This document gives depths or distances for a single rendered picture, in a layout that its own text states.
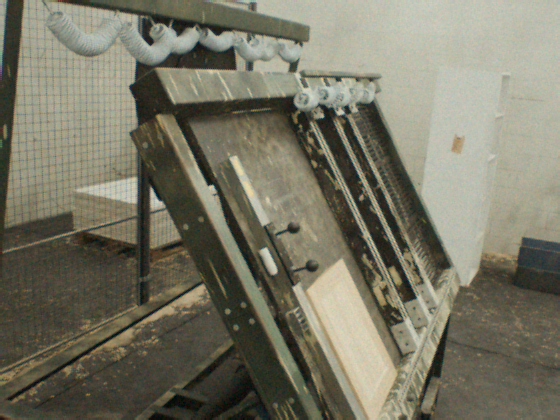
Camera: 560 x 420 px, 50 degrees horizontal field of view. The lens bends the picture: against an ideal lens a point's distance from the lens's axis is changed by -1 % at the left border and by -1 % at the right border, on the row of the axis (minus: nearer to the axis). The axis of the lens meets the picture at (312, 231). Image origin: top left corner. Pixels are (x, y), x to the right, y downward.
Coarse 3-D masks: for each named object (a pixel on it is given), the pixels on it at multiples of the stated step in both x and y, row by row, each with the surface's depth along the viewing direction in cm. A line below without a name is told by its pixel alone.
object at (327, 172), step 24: (336, 96) 228; (312, 120) 232; (312, 144) 234; (336, 168) 237; (336, 192) 235; (360, 216) 240; (360, 240) 236; (360, 264) 239; (384, 288) 237; (384, 312) 240; (408, 336) 239
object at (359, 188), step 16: (320, 80) 253; (336, 112) 254; (320, 128) 260; (336, 128) 258; (336, 144) 260; (336, 160) 261; (352, 160) 259; (352, 176) 260; (352, 192) 262; (368, 192) 261; (368, 208) 261; (368, 224) 263; (384, 224) 264; (384, 240) 262; (384, 256) 264; (400, 256) 265; (400, 272) 263; (400, 288) 265; (416, 288) 267; (416, 304) 264; (416, 320) 266
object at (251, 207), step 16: (224, 160) 173; (240, 176) 174; (240, 192) 174; (240, 208) 175; (256, 208) 175; (256, 224) 174; (272, 256) 175; (288, 288) 176; (288, 304) 177; (304, 304) 177; (304, 336) 178; (320, 336) 178; (320, 352) 177; (320, 368) 178; (336, 368) 179; (336, 384) 178; (336, 400) 179; (352, 400) 180; (352, 416) 178
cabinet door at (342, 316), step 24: (336, 264) 214; (312, 288) 191; (336, 288) 207; (336, 312) 200; (360, 312) 217; (336, 336) 192; (360, 336) 209; (360, 360) 201; (384, 360) 218; (360, 384) 194; (384, 384) 210; (360, 408) 190
